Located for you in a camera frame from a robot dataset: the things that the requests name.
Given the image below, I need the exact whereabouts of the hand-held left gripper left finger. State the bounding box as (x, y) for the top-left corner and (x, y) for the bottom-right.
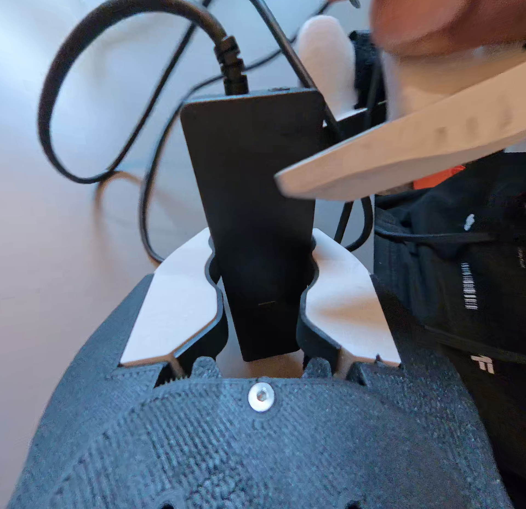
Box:
(119, 227), (229, 379)

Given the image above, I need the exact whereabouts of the braided cable with orange plugs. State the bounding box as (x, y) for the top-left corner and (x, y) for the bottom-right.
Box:
(139, 0), (375, 265)

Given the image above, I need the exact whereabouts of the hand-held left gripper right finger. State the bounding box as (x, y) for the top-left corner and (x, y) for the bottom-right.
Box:
(296, 228), (402, 379)

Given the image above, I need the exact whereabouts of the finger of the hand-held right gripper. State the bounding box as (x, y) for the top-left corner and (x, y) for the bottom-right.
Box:
(275, 61), (526, 202)

